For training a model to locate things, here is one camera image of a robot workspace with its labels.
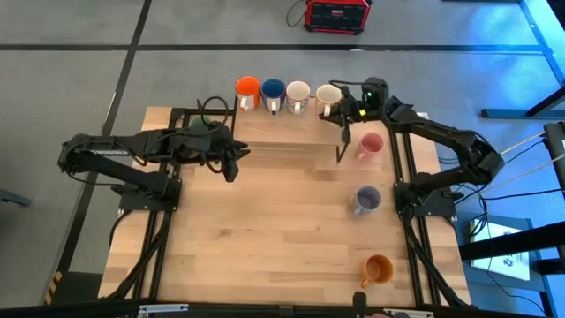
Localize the cream cable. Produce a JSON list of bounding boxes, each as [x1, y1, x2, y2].
[[507, 153, 565, 179], [501, 131, 546, 155]]

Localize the blue metal table frame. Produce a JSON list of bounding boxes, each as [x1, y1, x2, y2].
[[480, 0, 565, 119]]

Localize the white grey diamond-patterned mug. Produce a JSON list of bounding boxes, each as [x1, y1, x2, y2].
[[285, 80, 312, 117]]

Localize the black metal beam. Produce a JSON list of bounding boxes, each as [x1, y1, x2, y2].
[[458, 220, 565, 261]]

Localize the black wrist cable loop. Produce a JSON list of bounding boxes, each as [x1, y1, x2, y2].
[[196, 95, 230, 133]]

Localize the black power station cable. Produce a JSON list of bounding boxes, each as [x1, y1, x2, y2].
[[285, 0, 308, 28]]

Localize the wooden shelf riser black frame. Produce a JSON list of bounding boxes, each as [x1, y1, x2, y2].
[[230, 90, 350, 163]]

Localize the cream orange-patterned mug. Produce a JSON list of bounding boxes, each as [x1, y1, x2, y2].
[[315, 83, 343, 118]]

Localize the blue mug white handle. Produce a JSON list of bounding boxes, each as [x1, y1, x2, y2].
[[260, 79, 287, 116]]

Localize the green mug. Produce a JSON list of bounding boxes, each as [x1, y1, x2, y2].
[[190, 115, 213, 132]]

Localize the brown-orange mug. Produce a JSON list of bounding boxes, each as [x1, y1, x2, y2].
[[360, 254, 395, 289]]

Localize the red black power station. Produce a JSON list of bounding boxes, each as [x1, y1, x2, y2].
[[304, 0, 372, 35]]

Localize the white box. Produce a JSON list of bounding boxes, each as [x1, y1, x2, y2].
[[470, 218, 533, 282]]

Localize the silver metal bracket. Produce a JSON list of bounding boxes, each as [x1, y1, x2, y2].
[[138, 303, 190, 315], [382, 307, 436, 318]]

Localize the black aluminium extrusion frame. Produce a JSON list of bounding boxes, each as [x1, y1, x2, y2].
[[99, 99, 476, 310]]

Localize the black metal post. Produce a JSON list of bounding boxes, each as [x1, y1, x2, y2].
[[543, 121, 565, 191]]

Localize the lavender mug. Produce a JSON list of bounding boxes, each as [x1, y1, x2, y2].
[[350, 185, 383, 218]]

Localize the pink mug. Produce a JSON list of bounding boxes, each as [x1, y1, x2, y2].
[[355, 132, 385, 163]]

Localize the grey metal foot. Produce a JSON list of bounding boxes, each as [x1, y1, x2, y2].
[[0, 189, 33, 208]]

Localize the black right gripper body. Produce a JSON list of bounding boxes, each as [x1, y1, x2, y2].
[[346, 95, 367, 145]]

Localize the orange mug white handle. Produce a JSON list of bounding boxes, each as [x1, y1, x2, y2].
[[234, 75, 262, 112]]

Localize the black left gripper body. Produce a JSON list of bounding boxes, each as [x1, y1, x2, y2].
[[207, 125, 240, 183]]

